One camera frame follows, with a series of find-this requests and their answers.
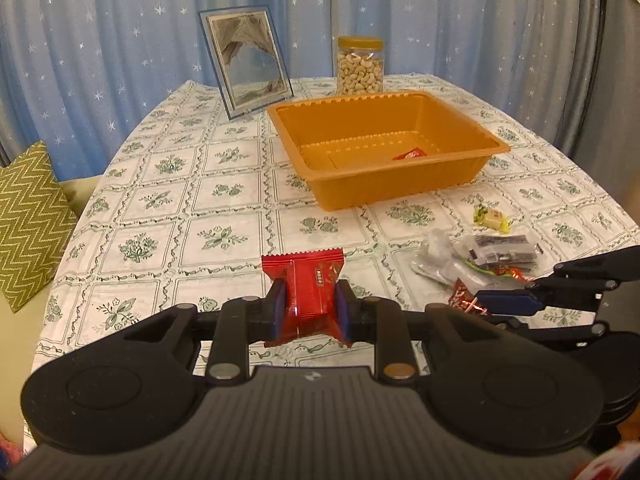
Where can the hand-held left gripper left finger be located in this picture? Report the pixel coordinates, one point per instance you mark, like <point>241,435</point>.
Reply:
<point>277,312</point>

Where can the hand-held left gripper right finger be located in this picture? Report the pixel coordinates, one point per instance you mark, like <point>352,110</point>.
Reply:
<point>344,316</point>

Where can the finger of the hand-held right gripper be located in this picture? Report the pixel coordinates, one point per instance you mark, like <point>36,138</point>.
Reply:
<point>507,301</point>
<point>560,334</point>

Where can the large red snack packet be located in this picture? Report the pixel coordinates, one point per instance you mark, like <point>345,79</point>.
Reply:
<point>310,290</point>

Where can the small red candy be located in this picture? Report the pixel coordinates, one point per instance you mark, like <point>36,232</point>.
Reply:
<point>408,154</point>
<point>462,297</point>

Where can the clear white snack packet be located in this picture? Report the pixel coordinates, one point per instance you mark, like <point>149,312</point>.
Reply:
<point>440,257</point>

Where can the yellow-green candy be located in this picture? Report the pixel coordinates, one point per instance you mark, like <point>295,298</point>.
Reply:
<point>491,217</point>

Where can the orange plastic tray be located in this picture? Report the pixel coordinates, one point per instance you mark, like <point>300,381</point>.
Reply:
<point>380,125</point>

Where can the multicoloured wrapped candy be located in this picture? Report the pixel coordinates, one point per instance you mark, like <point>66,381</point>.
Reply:
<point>505,271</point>

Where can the cashew nut jar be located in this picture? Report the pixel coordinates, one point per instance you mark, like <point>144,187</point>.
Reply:
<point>360,70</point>

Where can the yellow-green sofa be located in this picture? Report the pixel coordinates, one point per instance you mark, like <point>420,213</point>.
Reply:
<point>22,360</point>

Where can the green zigzag cushion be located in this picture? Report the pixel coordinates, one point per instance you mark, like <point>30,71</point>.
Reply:
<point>32,220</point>

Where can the grey lace-trimmed curtain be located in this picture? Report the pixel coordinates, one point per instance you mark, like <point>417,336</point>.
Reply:
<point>620,60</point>

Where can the blue star-print curtain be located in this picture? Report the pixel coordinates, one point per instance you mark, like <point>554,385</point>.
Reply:
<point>125,35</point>

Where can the glass sand picture frame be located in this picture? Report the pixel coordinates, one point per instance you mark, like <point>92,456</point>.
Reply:
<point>247,57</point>

